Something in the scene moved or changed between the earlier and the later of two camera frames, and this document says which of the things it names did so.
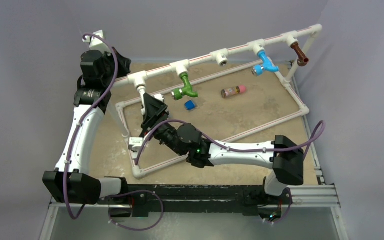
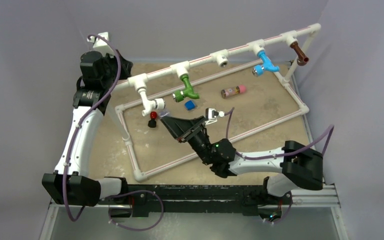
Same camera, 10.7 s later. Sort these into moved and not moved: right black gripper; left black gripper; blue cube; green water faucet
Moved: right black gripper
Not moved: left black gripper; green water faucet; blue cube
